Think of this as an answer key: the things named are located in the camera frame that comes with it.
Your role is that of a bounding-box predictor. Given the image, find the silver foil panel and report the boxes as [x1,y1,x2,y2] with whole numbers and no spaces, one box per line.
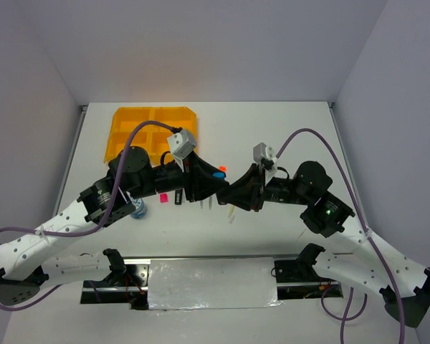
[148,257,280,310]

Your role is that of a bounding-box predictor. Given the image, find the orange four-compartment plastic bin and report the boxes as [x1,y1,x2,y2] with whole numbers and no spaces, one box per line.
[104,107,197,166]

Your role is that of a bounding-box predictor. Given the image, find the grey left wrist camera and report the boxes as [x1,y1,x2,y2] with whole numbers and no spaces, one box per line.
[167,129,197,159]

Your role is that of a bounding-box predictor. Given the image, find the black orange-tip highlighter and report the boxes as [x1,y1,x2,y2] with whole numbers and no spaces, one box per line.
[174,189,183,205]

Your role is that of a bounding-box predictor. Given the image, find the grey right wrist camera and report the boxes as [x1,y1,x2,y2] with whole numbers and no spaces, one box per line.
[253,143,277,165]

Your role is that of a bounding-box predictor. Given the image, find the blue white tape roll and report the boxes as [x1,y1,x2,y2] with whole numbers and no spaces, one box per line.
[130,199,147,219]

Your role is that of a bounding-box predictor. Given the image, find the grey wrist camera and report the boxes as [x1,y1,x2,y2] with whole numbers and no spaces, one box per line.
[253,143,277,165]
[167,129,197,159]

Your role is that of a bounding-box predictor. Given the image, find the blue marker cap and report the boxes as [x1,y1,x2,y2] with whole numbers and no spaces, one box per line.
[213,172,226,179]

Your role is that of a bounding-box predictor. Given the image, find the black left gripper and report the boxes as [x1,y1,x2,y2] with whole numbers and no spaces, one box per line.
[129,149,229,202]

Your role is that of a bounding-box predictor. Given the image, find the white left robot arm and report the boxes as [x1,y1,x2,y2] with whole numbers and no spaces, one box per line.
[0,146,229,311]

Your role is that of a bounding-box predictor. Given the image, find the pink marker cap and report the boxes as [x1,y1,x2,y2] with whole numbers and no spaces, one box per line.
[159,193,168,203]

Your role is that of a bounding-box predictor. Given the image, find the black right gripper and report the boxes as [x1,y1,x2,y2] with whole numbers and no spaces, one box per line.
[218,161,311,211]

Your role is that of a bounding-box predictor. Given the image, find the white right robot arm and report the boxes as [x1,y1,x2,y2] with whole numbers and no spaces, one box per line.
[216,161,430,328]

